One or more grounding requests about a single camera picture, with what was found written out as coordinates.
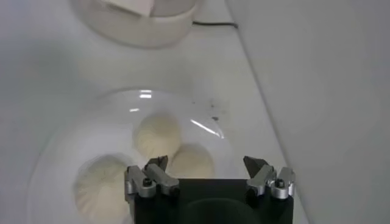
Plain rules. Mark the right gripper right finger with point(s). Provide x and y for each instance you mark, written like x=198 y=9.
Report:
x=265 y=176

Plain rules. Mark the white round plate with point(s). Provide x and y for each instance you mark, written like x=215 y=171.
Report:
x=91 y=131

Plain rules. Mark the white steamed baozi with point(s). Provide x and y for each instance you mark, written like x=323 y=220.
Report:
x=192 y=162
x=100 y=188
x=158 y=137

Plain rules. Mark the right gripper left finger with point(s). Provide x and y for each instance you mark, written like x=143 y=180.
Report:
x=152 y=175

